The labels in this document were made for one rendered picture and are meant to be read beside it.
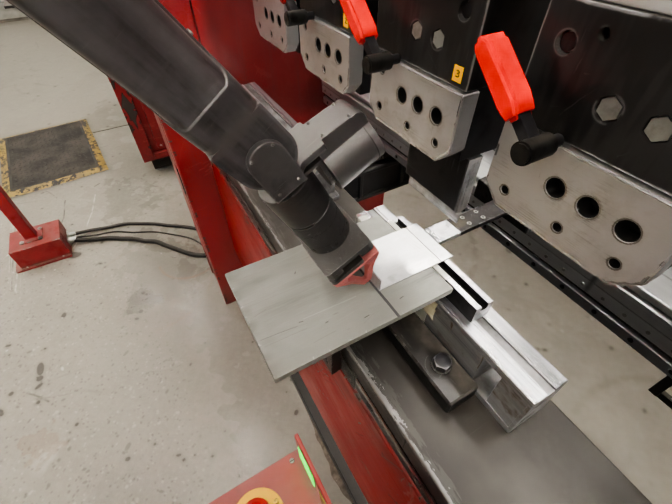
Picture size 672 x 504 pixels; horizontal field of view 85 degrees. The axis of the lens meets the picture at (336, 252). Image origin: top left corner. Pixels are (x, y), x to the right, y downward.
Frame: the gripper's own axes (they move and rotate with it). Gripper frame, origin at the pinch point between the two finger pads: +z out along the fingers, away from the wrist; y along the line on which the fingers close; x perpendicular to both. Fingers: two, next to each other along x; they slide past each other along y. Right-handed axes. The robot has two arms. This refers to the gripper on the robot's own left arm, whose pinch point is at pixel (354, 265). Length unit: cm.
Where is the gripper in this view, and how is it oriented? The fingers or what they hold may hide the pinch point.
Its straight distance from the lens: 51.7
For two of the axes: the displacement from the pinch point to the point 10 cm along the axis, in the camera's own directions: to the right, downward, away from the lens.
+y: -4.9, -6.2, 6.1
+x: -7.7, 6.4, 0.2
